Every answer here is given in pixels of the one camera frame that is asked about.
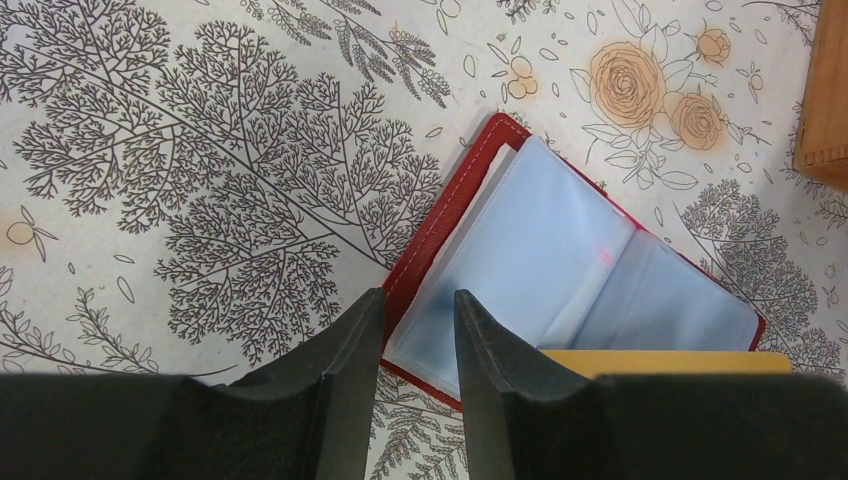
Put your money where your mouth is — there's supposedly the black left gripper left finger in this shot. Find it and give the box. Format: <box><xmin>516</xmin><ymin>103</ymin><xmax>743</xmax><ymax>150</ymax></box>
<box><xmin>1</xmin><ymin>288</ymin><xmax>385</xmax><ymax>479</ymax></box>

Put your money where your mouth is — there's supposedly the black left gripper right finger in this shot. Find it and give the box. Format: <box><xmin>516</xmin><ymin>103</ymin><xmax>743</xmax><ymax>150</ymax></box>
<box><xmin>454</xmin><ymin>290</ymin><xmax>847</xmax><ymax>479</ymax></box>

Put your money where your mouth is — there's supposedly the gold credit card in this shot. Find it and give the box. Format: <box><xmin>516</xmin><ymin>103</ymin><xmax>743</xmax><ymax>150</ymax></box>
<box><xmin>542</xmin><ymin>350</ymin><xmax>791</xmax><ymax>379</ymax></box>

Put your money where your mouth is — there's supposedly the red leather card holder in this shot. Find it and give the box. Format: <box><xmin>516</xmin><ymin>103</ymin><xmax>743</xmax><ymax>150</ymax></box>
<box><xmin>383</xmin><ymin>113</ymin><xmax>766</xmax><ymax>409</ymax></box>

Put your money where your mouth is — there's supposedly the floral patterned table mat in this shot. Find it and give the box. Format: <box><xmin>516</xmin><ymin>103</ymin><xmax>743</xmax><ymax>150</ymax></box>
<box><xmin>0</xmin><ymin>0</ymin><xmax>848</xmax><ymax>480</ymax></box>

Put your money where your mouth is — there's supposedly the orange wooden compartment tray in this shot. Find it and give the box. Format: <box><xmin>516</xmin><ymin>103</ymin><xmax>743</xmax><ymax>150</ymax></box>
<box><xmin>793</xmin><ymin>0</ymin><xmax>847</xmax><ymax>193</ymax></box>

